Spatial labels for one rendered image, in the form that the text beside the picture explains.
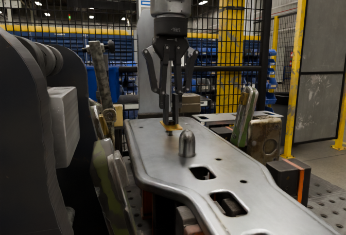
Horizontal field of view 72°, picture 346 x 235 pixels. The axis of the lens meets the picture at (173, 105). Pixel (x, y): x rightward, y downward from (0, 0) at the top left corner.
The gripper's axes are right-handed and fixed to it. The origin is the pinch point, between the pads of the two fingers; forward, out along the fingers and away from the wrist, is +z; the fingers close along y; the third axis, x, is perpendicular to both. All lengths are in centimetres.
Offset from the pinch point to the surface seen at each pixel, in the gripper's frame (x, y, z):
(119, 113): 6.1, -11.7, 1.8
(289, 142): 184, 198, 87
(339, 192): 9, 67, 36
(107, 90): -1.9, -14.2, -5.0
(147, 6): 54, 3, -34
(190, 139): -14.1, 0.3, 3.0
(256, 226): -34.1, 0.9, 6.3
